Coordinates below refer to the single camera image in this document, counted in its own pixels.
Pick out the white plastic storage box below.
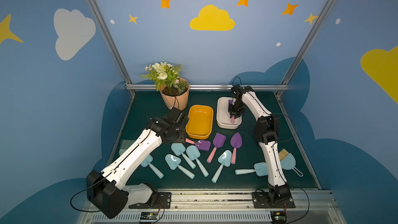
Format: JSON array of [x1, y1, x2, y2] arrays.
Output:
[[216, 97, 242, 130]]

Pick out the yellow plastic storage box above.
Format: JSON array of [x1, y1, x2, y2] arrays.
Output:
[[186, 105, 214, 140]]

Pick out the light blue pointed shovel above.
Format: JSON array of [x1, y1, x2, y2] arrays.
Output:
[[165, 154, 195, 179], [211, 150, 232, 183]]

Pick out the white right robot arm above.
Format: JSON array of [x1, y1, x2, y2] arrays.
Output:
[[228, 85, 292, 208]]

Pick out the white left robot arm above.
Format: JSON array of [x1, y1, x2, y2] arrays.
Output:
[[86, 107, 189, 219]]

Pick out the light blue shovel upper left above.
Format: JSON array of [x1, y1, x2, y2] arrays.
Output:
[[171, 143, 196, 169]]

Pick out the light blue shovel middle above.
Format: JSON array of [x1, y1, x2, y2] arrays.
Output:
[[186, 145, 209, 177]]

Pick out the purple square shovel lying sideways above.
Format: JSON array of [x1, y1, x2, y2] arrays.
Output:
[[185, 139, 211, 151]]

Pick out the light blue shovel far left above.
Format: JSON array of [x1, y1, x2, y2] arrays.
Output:
[[141, 155, 164, 179]]

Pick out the potted white flower plant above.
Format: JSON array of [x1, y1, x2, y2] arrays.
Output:
[[141, 62, 190, 110]]

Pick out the rear aluminium crossbar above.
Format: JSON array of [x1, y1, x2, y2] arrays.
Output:
[[125, 84, 289, 91]]

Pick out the light blue shovel lying right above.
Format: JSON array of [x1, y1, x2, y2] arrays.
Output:
[[235, 162, 268, 177]]

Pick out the blue hand brush tan bristles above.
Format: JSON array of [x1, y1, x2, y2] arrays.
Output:
[[279, 149, 304, 177]]

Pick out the left circuit board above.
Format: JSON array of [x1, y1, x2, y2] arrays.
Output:
[[140, 212, 158, 222]]

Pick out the circuit board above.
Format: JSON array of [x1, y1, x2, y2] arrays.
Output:
[[271, 212, 287, 224], [140, 212, 158, 222]]

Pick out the right circuit board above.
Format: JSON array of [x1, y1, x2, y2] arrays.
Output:
[[271, 212, 287, 224]]

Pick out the purple pointed shovel pink handle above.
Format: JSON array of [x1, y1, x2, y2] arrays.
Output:
[[230, 132, 243, 164]]

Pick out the purple square shovel pink handle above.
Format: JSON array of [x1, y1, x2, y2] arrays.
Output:
[[206, 133, 227, 163]]

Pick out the right aluminium frame post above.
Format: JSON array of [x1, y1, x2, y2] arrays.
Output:
[[276, 0, 338, 99]]

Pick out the aluminium frame post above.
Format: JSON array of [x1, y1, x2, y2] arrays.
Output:
[[276, 0, 338, 99], [86, 0, 136, 97]]

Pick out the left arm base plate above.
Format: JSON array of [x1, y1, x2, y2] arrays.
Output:
[[128, 192, 172, 209]]

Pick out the aluminium rail front frame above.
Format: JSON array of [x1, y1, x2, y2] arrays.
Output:
[[77, 189, 346, 224]]

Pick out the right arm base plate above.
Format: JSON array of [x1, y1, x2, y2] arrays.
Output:
[[251, 191, 296, 209]]

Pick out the left aluminium frame post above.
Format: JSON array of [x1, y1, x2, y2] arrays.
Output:
[[86, 0, 136, 97]]

